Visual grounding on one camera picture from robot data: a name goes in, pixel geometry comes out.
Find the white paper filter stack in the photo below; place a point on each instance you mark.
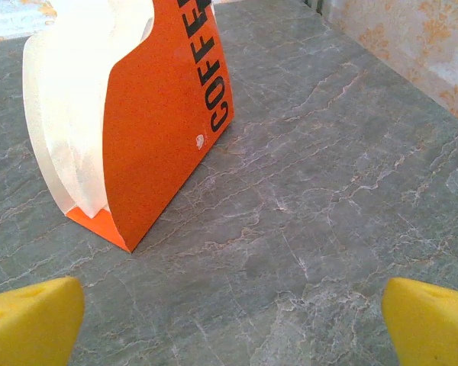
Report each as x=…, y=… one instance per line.
x=68, y=95

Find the orange coffee filter box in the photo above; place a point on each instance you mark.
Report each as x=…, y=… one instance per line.
x=156, y=133

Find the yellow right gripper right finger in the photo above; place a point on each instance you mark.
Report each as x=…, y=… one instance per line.
x=431, y=328

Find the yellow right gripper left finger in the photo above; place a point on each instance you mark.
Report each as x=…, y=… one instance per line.
x=26, y=324

